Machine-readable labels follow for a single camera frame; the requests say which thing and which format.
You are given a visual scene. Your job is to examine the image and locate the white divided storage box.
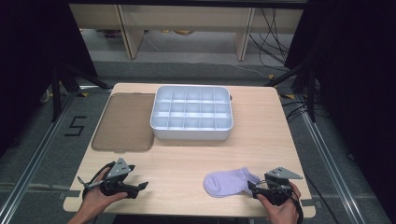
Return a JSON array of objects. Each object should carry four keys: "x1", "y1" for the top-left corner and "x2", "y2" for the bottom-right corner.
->
[{"x1": 149, "y1": 84, "x2": 234, "y2": 142}]

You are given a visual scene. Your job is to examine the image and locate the beige wooden desk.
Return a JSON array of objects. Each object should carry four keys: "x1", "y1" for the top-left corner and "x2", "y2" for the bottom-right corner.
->
[{"x1": 68, "y1": 3, "x2": 304, "y2": 62}]

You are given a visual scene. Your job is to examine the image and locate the bundle of black floor cables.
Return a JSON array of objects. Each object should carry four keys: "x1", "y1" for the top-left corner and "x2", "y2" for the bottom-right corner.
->
[{"x1": 247, "y1": 7, "x2": 294, "y2": 69}]

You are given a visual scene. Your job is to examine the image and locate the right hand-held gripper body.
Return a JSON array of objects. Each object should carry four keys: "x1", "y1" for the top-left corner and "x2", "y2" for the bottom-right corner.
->
[{"x1": 255, "y1": 166, "x2": 304, "y2": 207}]

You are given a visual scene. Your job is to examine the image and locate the black floor cables by stand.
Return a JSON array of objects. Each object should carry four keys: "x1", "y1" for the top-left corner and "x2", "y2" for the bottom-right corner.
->
[{"x1": 280, "y1": 98, "x2": 310, "y2": 123}]

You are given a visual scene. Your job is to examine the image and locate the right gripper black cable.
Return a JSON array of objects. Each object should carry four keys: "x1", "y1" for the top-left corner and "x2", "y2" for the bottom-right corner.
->
[{"x1": 263, "y1": 179, "x2": 304, "y2": 224}]

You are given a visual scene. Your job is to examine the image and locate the person's left hand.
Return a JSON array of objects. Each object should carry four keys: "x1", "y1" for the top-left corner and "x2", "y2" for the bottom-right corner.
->
[{"x1": 81, "y1": 168, "x2": 129, "y2": 217}]

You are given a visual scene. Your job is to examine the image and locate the purple sock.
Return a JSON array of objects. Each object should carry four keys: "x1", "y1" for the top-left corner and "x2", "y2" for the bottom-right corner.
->
[{"x1": 203, "y1": 167, "x2": 262, "y2": 199}]

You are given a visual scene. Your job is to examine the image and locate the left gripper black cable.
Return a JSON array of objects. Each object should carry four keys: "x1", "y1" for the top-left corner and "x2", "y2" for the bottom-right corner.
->
[{"x1": 77, "y1": 161, "x2": 117, "y2": 201}]

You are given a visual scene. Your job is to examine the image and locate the aluminium floor rail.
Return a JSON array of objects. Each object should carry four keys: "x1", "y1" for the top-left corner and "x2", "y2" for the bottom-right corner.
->
[
  {"x1": 300, "y1": 110, "x2": 376, "y2": 224},
  {"x1": 0, "y1": 92, "x2": 78, "y2": 224}
]

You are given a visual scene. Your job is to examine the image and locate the black curtain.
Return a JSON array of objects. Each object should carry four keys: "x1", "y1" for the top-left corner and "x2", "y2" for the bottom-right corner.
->
[
  {"x1": 284, "y1": 0, "x2": 396, "y2": 218},
  {"x1": 0, "y1": 0, "x2": 99, "y2": 157}
]

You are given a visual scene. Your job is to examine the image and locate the person's right hand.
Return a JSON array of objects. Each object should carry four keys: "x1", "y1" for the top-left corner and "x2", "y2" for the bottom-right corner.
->
[{"x1": 256, "y1": 182, "x2": 303, "y2": 224}]

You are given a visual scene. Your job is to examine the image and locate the translucent brown lid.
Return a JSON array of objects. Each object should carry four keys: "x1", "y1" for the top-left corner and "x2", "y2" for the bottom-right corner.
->
[{"x1": 91, "y1": 92, "x2": 157, "y2": 153}]

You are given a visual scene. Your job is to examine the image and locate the black metal stand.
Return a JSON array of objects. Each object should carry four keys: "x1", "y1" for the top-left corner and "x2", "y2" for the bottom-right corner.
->
[
  {"x1": 264, "y1": 63, "x2": 319, "y2": 123},
  {"x1": 50, "y1": 63, "x2": 114, "y2": 123}
]

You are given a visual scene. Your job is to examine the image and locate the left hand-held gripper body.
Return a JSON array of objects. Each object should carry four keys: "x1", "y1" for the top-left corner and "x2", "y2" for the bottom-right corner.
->
[{"x1": 102, "y1": 157, "x2": 140, "y2": 200}]

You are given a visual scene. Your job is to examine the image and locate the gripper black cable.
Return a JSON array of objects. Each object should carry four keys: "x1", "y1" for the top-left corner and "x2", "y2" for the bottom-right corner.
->
[
  {"x1": 263, "y1": 179, "x2": 304, "y2": 224},
  {"x1": 77, "y1": 161, "x2": 117, "y2": 201}
]

